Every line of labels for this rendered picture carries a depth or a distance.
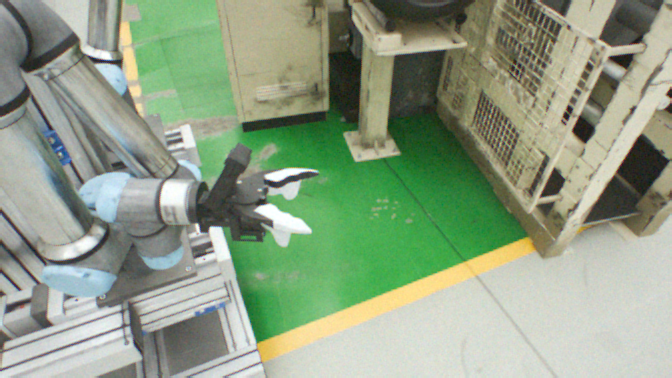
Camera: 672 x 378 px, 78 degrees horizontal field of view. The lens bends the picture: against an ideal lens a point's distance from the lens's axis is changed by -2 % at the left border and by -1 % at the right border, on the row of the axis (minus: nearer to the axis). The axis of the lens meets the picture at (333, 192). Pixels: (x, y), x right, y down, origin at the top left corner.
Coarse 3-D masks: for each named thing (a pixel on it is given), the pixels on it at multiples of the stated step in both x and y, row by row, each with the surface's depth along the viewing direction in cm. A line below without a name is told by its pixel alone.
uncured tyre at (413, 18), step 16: (368, 0) 145; (384, 0) 140; (400, 0) 141; (416, 0) 144; (432, 0) 163; (448, 0) 145; (464, 0) 147; (400, 16) 147; (416, 16) 147; (432, 16) 148; (448, 16) 153
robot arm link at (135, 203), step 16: (112, 192) 65; (128, 192) 65; (144, 192) 65; (160, 192) 65; (96, 208) 66; (112, 208) 65; (128, 208) 65; (144, 208) 65; (160, 208) 67; (128, 224) 68; (144, 224) 68; (160, 224) 68
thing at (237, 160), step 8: (240, 144) 62; (232, 152) 61; (240, 152) 61; (248, 152) 62; (232, 160) 60; (240, 160) 60; (248, 160) 62; (224, 168) 61; (232, 168) 61; (240, 168) 61; (224, 176) 62; (232, 176) 62; (216, 184) 63; (224, 184) 62; (232, 184) 62; (216, 192) 64; (224, 192) 64; (208, 200) 65; (216, 200) 65; (216, 208) 66
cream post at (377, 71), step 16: (368, 48) 199; (368, 64) 203; (384, 64) 204; (368, 80) 209; (384, 80) 210; (368, 96) 215; (384, 96) 217; (368, 112) 222; (384, 112) 224; (368, 128) 229; (384, 128) 232; (368, 144) 237; (384, 144) 240
